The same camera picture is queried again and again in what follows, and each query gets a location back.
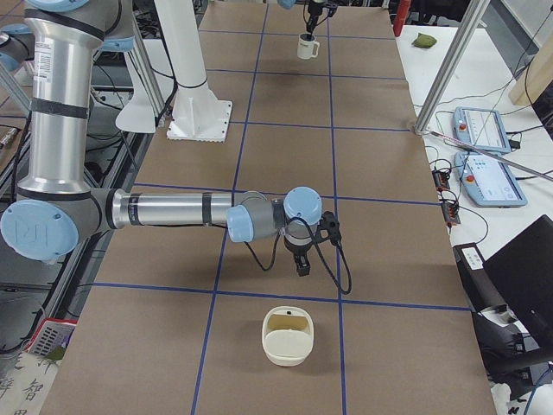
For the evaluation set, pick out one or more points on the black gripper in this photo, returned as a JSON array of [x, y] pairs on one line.
[[314, 13], [296, 248]]

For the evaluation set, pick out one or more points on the white HOME mug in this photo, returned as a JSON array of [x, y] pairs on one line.
[[307, 46]]

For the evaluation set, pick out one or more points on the cream plastic bin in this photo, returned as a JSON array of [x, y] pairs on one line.
[[288, 335]]

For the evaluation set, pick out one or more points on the brown paper table mat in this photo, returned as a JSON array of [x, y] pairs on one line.
[[173, 323]]

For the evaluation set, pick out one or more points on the red cylinder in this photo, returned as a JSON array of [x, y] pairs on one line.
[[403, 10]]

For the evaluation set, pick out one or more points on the green bean bag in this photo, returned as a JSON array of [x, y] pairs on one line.
[[424, 41]]

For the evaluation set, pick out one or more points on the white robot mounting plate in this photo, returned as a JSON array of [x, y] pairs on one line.
[[194, 121]]

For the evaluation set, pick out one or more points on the black box with label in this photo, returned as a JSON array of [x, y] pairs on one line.
[[478, 286]]

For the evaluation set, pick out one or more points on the upper blue teach pendant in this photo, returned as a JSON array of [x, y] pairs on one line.
[[481, 128]]

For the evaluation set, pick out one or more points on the blue teach pendant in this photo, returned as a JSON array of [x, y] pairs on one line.
[[488, 182], [481, 128]]

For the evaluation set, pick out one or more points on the lower blue teach pendant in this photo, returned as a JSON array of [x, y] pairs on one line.
[[488, 182]]

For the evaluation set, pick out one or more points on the wooden plank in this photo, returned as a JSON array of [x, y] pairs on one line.
[[536, 77]]

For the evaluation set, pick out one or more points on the thin metal rod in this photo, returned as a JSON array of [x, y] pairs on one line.
[[472, 148]]

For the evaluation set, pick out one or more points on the white plastic basket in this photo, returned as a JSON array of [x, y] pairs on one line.
[[51, 334]]

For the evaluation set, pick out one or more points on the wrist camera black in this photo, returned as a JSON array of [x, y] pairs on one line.
[[328, 229]]

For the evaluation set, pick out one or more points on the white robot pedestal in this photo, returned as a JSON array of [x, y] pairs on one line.
[[180, 31]]

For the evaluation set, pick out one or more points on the aluminium frame post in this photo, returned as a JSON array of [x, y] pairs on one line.
[[462, 37]]

